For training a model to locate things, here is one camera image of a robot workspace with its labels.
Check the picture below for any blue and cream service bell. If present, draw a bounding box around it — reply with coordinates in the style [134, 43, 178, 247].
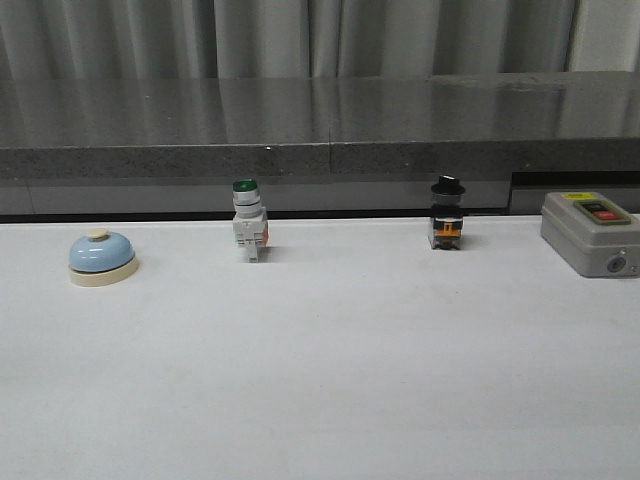
[68, 228, 139, 287]

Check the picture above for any grey stone counter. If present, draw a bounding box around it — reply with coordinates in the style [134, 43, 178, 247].
[1, 72, 639, 221]

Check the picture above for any grey push button control box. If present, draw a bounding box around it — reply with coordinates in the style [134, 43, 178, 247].
[541, 191, 639, 278]

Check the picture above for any grey pleated curtain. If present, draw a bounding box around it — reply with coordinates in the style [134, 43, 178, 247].
[1, 1, 639, 80]

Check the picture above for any green push button switch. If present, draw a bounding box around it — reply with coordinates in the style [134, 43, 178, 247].
[232, 178, 269, 262]

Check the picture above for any black rotary selector switch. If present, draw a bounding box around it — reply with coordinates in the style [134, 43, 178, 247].
[428, 175, 466, 250]

